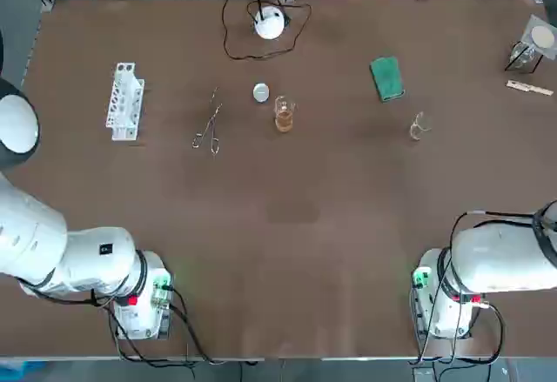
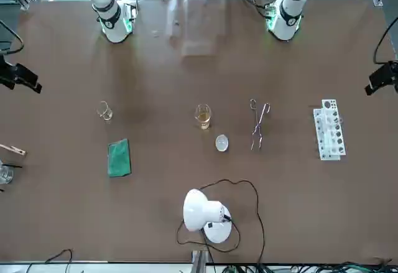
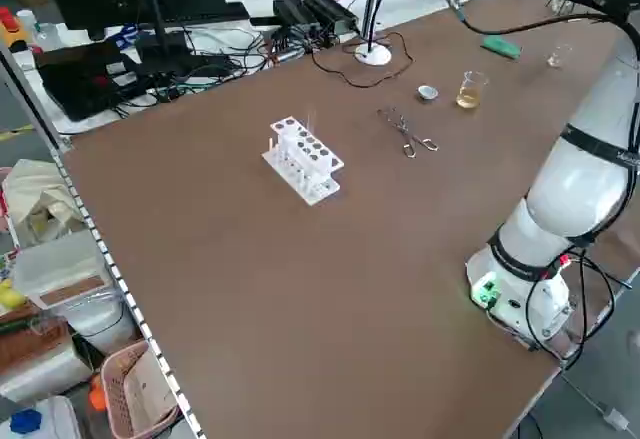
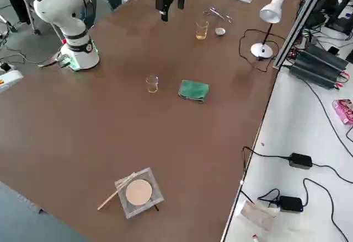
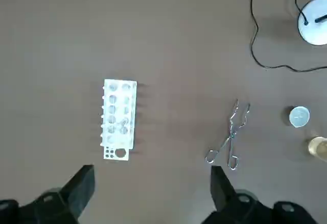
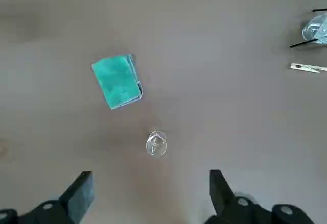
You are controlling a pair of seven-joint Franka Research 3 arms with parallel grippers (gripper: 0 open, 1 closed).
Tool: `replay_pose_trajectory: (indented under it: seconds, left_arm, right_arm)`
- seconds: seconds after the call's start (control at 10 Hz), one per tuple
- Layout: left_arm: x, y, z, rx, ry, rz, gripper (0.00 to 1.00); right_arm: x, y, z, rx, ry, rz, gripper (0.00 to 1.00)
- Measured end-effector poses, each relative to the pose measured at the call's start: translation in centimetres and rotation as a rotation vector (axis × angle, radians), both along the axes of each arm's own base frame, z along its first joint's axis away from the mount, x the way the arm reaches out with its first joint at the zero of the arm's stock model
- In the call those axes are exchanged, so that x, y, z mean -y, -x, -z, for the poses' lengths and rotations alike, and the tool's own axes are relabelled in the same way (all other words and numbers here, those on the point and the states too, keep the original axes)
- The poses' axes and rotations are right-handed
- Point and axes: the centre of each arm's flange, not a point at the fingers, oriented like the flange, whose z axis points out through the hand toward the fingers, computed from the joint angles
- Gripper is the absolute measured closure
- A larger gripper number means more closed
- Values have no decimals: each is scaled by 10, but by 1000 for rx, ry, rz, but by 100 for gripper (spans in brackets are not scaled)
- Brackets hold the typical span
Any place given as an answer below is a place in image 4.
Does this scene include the black power supply unit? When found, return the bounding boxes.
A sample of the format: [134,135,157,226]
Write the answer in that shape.
[304,44,349,72]
[289,56,344,90]

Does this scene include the pink box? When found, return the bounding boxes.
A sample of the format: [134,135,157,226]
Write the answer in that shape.
[331,98,353,126]

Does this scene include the black adapter cable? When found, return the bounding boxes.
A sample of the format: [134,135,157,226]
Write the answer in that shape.
[242,146,353,184]

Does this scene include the wooden test tube clamp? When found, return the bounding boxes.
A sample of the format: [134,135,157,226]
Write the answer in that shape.
[97,171,137,211]

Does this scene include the folded green cloth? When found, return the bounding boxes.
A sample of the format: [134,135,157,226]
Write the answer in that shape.
[178,79,210,104]

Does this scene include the black monitor stand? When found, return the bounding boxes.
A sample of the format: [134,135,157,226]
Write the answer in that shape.
[324,0,353,36]

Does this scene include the black power adapter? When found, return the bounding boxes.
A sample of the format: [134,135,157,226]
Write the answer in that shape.
[277,195,304,214]
[288,152,314,170]

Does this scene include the white desk lamp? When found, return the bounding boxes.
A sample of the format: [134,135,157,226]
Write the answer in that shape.
[250,0,286,59]

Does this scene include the aluminium frame post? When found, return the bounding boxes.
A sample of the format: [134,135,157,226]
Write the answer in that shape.
[272,0,333,69]

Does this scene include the metal crucible tongs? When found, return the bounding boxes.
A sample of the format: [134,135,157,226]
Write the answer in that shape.
[203,7,234,24]

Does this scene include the white control box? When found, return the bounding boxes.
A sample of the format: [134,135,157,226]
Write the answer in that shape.
[0,69,24,94]

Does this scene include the glass beaker with amber liquid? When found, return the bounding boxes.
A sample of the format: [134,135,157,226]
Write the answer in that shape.
[195,20,210,40]

